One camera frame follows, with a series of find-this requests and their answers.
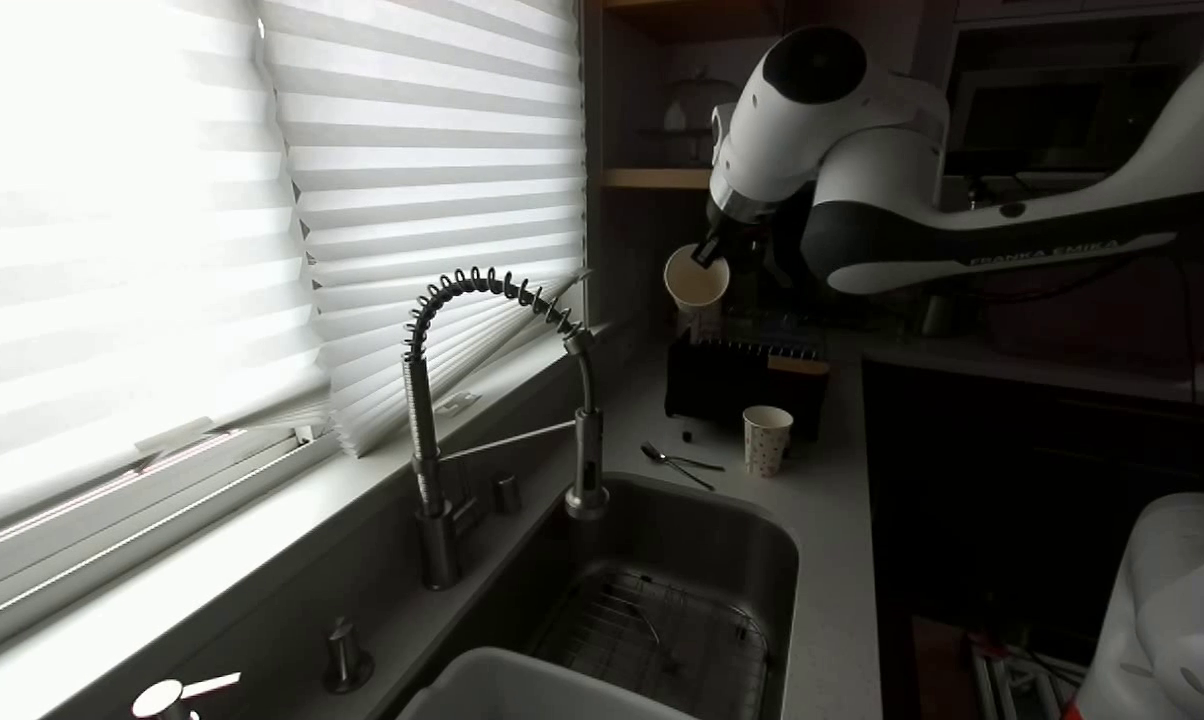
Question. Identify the long metal fork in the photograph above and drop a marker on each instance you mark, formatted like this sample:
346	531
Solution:
689	473

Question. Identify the white window frame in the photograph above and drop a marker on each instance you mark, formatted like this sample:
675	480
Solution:
121	535

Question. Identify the chrome soap dispenser pump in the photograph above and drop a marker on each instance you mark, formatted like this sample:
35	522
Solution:
346	662

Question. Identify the wide white window blind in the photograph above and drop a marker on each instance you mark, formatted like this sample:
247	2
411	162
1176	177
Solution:
121	241

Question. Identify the stainless steel sink basin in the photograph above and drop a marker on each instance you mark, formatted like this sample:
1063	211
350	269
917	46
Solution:
707	535

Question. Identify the chrome spring neck faucet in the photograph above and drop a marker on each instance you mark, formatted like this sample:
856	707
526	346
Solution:
420	443

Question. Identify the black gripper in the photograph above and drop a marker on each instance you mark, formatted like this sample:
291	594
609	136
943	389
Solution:
737	231

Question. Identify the metal spoon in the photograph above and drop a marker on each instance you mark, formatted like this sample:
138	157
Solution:
652	454

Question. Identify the small chrome sink knob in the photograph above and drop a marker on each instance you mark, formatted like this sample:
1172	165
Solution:
510	493

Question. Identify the white plastic wash tub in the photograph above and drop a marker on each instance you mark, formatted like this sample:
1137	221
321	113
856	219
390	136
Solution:
521	687

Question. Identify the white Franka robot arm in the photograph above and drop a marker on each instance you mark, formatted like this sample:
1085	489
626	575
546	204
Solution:
895	147

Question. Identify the narrow white window blind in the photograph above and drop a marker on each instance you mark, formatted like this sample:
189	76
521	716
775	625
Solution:
426	162

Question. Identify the white patterned paper cup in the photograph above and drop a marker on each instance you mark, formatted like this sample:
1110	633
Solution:
766	445
699	281

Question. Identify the wooden wall shelf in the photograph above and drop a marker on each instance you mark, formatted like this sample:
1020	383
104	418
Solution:
652	177

